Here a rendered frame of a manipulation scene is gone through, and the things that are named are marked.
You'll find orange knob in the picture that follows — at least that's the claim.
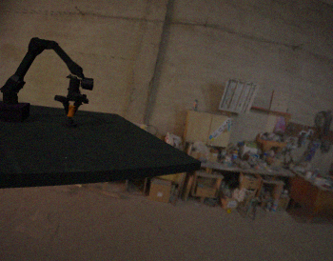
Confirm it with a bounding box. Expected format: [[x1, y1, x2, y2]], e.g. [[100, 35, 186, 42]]
[[68, 105, 75, 116]]

